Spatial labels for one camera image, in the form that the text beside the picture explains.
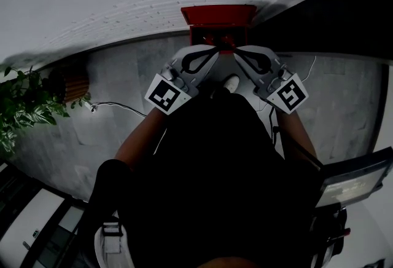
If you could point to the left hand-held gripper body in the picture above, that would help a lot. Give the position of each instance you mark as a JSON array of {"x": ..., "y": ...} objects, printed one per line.
[{"x": 162, "y": 95}]

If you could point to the red fire extinguisher box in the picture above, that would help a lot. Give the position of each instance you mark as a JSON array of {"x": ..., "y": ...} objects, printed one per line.
[{"x": 216, "y": 16}]

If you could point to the green leafy plant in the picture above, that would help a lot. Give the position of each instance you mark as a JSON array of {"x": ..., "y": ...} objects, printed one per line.
[{"x": 27, "y": 107}]

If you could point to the person's black clothing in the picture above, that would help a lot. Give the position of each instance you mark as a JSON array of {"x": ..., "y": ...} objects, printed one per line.
[{"x": 215, "y": 174}]

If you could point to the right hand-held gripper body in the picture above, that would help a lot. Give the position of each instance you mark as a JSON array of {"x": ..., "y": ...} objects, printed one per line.
[{"x": 290, "y": 94}]

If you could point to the person's right forearm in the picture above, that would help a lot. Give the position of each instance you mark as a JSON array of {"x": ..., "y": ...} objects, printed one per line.
[{"x": 296, "y": 134}]

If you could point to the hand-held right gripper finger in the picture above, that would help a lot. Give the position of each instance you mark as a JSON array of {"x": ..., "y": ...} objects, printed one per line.
[{"x": 244, "y": 54}]

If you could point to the wooden slatted planter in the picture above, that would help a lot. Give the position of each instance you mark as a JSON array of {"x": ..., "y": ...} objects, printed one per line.
[{"x": 75, "y": 88}]

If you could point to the black framed monitor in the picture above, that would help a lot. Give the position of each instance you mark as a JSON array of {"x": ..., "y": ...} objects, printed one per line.
[{"x": 353, "y": 182}]

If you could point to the white cabinet with black frame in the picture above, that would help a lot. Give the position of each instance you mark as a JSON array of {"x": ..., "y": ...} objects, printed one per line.
[{"x": 33, "y": 220}]

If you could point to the person's left forearm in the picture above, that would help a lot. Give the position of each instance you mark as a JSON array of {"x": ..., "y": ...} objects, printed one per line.
[{"x": 144, "y": 137}]

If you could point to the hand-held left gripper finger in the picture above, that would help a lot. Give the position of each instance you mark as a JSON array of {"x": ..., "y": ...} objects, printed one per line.
[{"x": 212, "y": 54}]

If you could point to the person's white shoe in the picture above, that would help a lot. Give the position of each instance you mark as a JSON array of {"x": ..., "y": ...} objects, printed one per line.
[{"x": 231, "y": 82}]

